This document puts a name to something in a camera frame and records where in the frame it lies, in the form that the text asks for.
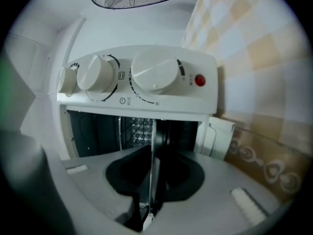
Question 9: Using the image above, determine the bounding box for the white toaster oven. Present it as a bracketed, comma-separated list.
[56, 45, 219, 161]

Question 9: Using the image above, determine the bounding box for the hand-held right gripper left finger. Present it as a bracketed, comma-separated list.
[61, 145, 153, 222]

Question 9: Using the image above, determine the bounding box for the table with checked cloth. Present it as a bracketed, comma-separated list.
[180, 0, 313, 205]

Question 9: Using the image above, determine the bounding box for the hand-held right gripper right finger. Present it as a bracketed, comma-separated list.
[153, 147, 282, 235]

